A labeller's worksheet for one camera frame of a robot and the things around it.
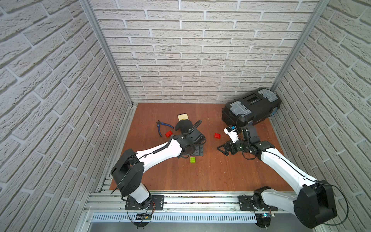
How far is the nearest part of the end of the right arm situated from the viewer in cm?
60

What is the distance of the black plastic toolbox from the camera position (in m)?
0.93

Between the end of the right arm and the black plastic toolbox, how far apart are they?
0.23 m
